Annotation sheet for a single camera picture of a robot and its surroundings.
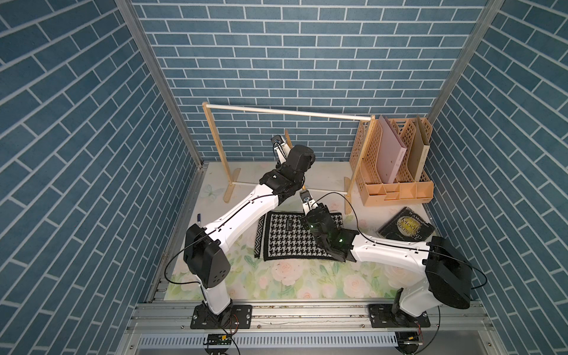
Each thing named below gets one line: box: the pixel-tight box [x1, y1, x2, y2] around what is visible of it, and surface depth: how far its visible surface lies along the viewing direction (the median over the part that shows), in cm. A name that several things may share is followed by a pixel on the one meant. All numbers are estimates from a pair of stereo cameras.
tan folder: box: [407, 115, 431, 182], surface depth 98 cm
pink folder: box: [377, 115, 408, 184], surface depth 96 cm
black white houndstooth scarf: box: [253, 211, 340, 262], surface depth 93 cm
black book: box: [375, 206, 436, 242], surface depth 96 cm
